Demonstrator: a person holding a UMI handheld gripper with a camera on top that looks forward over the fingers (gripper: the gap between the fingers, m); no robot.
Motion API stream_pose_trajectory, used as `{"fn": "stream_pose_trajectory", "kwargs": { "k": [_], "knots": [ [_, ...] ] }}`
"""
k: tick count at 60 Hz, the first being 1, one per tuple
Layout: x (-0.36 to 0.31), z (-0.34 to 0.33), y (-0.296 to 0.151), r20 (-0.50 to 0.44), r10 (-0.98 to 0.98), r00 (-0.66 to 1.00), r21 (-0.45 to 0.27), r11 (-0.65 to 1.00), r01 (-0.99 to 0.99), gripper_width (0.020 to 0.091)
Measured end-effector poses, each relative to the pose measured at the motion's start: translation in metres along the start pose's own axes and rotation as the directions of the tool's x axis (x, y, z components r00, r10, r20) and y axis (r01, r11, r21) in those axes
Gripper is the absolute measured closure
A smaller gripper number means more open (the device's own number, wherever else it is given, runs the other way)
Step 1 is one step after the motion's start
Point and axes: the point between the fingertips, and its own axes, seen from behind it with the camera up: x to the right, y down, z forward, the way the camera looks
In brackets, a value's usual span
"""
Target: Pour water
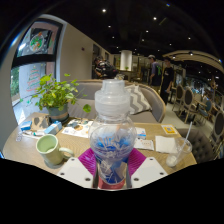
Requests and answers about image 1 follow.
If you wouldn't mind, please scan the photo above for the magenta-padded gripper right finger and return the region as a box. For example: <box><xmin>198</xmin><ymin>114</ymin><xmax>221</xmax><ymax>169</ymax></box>
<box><xmin>126</xmin><ymin>148</ymin><xmax>169</xmax><ymax>189</ymax></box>

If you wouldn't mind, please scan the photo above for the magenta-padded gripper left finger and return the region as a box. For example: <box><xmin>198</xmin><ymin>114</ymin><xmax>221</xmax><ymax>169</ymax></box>
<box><xmin>56</xmin><ymin>147</ymin><xmax>99</xmax><ymax>190</ymax></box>

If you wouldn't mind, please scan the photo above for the clear blue-labelled water bottle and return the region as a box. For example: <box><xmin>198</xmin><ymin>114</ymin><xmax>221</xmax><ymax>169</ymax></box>
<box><xmin>88</xmin><ymin>78</ymin><xmax>138</xmax><ymax>185</ymax></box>

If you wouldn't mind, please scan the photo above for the white paper napkin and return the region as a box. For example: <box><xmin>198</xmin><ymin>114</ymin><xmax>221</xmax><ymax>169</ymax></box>
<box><xmin>154</xmin><ymin>134</ymin><xmax>178</xmax><ymax>154</ymax></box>

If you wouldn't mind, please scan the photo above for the clear plastic cup with straw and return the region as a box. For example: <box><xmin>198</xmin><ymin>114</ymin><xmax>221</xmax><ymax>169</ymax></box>
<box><xmin>165</xmin><ymin>121</ymin><xmax>194</xmax><ymax>168</ymax></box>

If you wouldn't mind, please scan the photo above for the pale green mug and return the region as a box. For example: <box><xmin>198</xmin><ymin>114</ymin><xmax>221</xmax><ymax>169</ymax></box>
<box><xmin>35</xmin><ymin>133</ymin><xmax>75</xmax><ymax>166</ymax></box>

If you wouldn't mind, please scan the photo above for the printed paper leaflet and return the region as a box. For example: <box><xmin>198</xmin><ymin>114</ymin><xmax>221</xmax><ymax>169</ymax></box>
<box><xmin>61</xmin><ymin>118</ymin><xmax>94</xmax><ymax>139</ymax></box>

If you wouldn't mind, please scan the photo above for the yellow square card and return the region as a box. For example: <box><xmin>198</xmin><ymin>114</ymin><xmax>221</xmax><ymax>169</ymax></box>
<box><xmin>161</xmin><ymin>124</ymin><xmax>179</xmax><ymax>136</ymax></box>

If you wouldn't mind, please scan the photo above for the blue and white box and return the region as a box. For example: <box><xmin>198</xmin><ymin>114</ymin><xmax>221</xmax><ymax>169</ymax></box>
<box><xmin>44</xmin><ymin>120</ymin><xmax>63</xmax><ymax>136</ymax></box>
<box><xmin>20</xmin><ymin>120</ymin><xmax>33</xmax><ymax>132</ymax></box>

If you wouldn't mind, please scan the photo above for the grey tufted chair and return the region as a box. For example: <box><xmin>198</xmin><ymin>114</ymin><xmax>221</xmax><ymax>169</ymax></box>
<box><xmin>176</xmin><ymin>128</ymin><xmax>216</xmax><ymax>164</ymax></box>

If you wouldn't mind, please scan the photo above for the white pen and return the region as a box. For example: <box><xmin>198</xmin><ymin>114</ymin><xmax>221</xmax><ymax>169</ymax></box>
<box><xmin>21</xmin><ymin>130</ymin><xmax>44</xmax><ymax>138</ymax></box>

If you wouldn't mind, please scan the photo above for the brown paper bag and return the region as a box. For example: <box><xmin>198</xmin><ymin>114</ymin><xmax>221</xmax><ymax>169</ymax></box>
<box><xmin>31</xmin><ymin>115</ymin><xmax>51</xmax><ymax>131</ymax></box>

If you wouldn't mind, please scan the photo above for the silver pill blister pack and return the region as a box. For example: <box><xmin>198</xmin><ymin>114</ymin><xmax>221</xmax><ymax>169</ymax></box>
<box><xmin>15</xmin><ymin>131</ymin><xmax>24</xmax><ymax>143</ymax></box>

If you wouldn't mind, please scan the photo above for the grey curved sofa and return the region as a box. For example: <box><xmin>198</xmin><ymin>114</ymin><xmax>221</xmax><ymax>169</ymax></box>
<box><xmin>66</xmin><ymin>79</ymin><xmax>167</xmax><ymax>124</ymax></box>

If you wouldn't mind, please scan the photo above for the grey white chevron cushion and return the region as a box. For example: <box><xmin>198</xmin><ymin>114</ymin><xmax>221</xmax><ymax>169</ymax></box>
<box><xmin>124</xmin><ymin>84</ymin><xmax>153</xmax><ymax>115</ymax></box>

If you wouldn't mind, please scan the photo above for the green potted plant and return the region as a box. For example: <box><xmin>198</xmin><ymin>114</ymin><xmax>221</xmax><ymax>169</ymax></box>
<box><xmin>19</xmin><ymin>73</ymin><xmax>92</xmax><ymax>123</ymax></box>

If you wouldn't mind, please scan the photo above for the group of dining chairs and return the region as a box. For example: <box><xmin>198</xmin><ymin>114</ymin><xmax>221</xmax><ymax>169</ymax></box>
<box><xmin>171</xmin><ymin>83</ymin><xmax>224</xmax><ymax>134</ymax></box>

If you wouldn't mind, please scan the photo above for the white round pillar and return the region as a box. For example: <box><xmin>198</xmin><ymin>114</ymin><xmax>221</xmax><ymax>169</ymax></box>
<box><xmin>119</xmin><ymin>49</ymin><xmax>133</xmax><ymax>72</ymax></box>

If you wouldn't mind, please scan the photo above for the framed food poster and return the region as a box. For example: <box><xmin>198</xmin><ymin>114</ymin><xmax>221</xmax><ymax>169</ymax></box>
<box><xmin>18</xmin><ymin>21</ymin><xmax>63</xmax><ymax>56</ymax></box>

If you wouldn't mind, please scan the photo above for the group of ceiling spotlights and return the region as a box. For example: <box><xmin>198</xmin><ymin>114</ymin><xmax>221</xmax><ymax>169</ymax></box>
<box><xmin>99</xmin><ymin>3</ymin><xmax>201</xmax><ymax>54</ymax></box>

